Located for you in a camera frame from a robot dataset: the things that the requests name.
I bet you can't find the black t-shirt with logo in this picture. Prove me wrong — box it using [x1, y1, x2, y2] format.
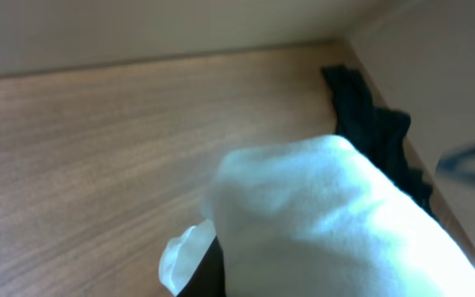
[321, 65, 434, 216]

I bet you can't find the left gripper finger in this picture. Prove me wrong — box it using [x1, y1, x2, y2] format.
[177, 238, 226, 297]

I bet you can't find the white t-shirt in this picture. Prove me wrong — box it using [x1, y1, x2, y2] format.
[158, 135, 475, 296]

